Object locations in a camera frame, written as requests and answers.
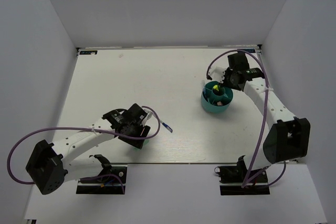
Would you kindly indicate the corner label sticker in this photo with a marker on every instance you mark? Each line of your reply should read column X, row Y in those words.
column 88, row 52
column 251, row 51

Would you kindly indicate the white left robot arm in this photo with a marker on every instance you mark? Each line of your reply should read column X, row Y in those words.
column 52, row 164

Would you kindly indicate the left corner label sticker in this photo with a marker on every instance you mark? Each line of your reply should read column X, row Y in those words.
column 88, row 52

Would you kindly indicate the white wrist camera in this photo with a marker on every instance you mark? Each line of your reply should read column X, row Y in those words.
column 147, row 117
column 216, row 74

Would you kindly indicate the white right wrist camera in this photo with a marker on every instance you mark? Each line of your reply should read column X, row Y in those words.
column 216, row 74

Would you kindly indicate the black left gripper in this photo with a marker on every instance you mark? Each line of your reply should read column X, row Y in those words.
column 137, row 143

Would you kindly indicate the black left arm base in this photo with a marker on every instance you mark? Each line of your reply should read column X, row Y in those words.
column 115, row 184

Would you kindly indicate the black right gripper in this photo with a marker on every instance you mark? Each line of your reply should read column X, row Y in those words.
column 227, row 72

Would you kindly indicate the teal round divided organizer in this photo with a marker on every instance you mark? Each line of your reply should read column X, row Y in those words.
column 215, row 98

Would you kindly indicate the blue clear ballpoint pen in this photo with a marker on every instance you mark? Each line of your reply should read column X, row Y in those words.
column 167, row 127

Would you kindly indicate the right corner label sticker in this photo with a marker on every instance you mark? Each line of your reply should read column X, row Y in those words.
column 251, row 51

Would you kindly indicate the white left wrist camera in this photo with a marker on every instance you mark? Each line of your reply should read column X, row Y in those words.
column 147, row 117

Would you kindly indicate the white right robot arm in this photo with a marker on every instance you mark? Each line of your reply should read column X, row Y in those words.
column 283, row 136

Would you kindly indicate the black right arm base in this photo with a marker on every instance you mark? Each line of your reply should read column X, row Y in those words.
column 230, row 183

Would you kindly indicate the blue clear gel pen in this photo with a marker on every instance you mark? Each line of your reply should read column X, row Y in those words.
column 206, row 93

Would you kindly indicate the green clear gel pen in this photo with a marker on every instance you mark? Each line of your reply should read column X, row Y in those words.
column 202, row 85

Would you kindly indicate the mint green correction pen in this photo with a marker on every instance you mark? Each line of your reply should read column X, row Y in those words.
column 144, row 144

